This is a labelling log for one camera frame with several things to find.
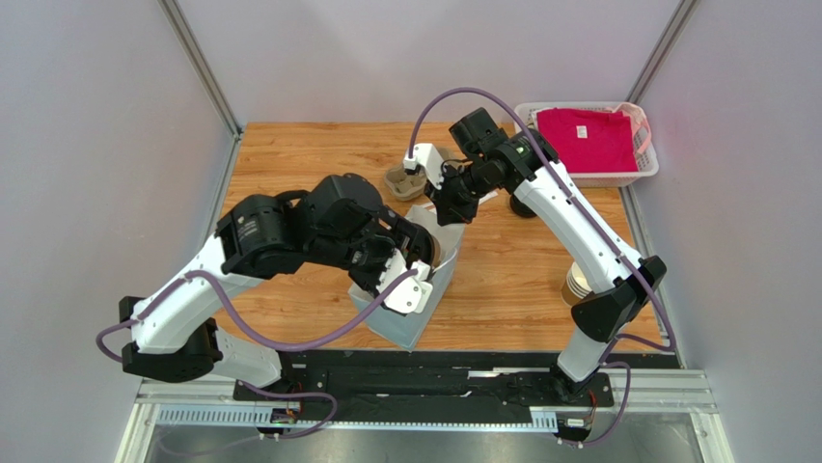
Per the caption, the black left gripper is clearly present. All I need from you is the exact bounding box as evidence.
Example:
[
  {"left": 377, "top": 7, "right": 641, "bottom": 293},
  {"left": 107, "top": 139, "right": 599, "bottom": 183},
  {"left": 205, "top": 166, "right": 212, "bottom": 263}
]
[{"left": 311, "top": 208, "right": 427, "bottom": 300}]

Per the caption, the single paper cup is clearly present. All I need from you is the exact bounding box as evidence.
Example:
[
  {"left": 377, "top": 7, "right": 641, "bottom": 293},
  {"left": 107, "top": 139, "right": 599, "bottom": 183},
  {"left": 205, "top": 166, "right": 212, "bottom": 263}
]
[{"left": 429, "top": 236, "right": 442, "bottom": 268}]

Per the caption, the stack of black lids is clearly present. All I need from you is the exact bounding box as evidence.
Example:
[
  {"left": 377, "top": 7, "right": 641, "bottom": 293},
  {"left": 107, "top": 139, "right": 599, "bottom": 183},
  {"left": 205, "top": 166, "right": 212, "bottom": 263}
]
[{"left": 508, "top": 196, "right": 535, "bottom": 218}]

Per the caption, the light blue paper bag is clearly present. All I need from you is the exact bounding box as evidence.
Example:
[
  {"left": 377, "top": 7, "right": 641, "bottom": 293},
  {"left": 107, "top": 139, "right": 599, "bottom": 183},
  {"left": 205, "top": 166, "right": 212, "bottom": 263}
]
[{"left": 365, "top": 205, "right": 466, "bottom": 351}]

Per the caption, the stack of paper cups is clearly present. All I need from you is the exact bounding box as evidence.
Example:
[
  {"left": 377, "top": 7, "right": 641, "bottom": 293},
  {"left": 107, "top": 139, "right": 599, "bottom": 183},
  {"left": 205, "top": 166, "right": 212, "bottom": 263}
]
[{"left": 561, "top": 262, "right": 591, "bottom": 307}]

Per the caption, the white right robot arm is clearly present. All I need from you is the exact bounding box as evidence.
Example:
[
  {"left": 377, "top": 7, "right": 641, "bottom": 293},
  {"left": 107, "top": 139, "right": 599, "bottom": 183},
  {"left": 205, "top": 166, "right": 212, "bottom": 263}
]
[{"left": 426, "top": 108, "right": 667, "bottom": 386}]

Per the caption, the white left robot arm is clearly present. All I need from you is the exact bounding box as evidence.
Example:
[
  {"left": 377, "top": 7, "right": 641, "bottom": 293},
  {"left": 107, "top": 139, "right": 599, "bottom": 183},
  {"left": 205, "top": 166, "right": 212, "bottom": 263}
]
[{"left": 118, "top": 174, "right": 438, "bottom": 387}]

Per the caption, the white wrapped straw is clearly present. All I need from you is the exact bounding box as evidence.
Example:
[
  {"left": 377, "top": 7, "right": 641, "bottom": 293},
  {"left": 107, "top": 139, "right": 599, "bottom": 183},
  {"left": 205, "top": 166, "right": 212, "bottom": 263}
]
[{"left": 478, "top": 191, "right": 498, "bottom": 204}]

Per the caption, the cardboard cup carrier tray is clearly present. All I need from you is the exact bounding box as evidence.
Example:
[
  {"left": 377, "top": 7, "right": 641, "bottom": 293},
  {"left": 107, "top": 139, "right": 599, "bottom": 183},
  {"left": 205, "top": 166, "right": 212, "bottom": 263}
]
[{"left": 383, "top": 146, "right": 456, "bottom": 202}]

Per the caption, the white plastic basket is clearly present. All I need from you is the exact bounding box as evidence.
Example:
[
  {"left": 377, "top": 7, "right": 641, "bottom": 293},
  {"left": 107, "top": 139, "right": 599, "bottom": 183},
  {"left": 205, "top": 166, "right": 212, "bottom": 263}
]
[{"left": 515, "top": 101, "right": 659, "bottom": 187}]

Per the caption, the pink folded cloth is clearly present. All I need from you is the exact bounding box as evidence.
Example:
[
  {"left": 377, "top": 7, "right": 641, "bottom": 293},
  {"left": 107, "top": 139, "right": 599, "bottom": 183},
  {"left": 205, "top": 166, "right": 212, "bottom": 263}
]
[{"left": 535, "top": 108, "right": 639, "bottom": 174}]

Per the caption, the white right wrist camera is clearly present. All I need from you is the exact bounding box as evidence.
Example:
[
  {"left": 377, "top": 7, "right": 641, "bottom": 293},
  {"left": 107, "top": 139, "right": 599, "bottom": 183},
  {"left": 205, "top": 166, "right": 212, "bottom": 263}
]
[{"left": 402, "top": 143, "right": 446, "bottom": 190}]

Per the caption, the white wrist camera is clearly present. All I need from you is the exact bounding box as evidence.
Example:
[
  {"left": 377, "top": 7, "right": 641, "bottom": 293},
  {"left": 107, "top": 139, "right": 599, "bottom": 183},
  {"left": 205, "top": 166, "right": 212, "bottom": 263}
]
[
  {"left": 402, "top": 143, "right": 446, "bottom": 190},
  {"left": 376, "top": 250, "right": 433, "bottom": 315}
]

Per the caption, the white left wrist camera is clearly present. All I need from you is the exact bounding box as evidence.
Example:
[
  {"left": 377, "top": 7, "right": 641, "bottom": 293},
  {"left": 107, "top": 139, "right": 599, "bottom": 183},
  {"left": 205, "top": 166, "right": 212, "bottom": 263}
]
[{"left": 376, "top": 250, "right": 433, "bottom": 315}]

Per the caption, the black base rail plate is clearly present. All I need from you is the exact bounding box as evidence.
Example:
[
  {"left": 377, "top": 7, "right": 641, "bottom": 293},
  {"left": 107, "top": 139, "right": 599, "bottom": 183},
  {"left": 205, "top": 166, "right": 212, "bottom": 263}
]
[{"left": 216, "top": 346, "right": 683, "bottom": 426}]

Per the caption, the left aluminium corner post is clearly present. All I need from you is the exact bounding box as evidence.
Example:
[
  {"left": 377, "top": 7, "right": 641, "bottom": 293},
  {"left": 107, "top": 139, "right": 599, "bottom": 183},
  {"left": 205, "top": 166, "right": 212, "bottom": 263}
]
[{"left": 157, "top": 0, "right": 244, "bottom": 139}]

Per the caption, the aluminium corner post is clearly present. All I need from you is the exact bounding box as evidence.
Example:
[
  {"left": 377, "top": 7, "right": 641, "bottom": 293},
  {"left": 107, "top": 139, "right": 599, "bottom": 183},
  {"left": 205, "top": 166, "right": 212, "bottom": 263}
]
[
  {"left": 157, "top": 0, "right": 244, "bottom": 139},
  {"left": 626, "top": 0, "right": 700, "bottom": 104}
]

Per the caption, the right aluminium corner post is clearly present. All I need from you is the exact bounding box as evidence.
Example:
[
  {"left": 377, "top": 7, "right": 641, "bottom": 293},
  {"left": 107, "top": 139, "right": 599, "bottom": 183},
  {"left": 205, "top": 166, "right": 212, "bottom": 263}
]
[{"left": 626, "top": 0, "right": 700, "bottom": 104}]

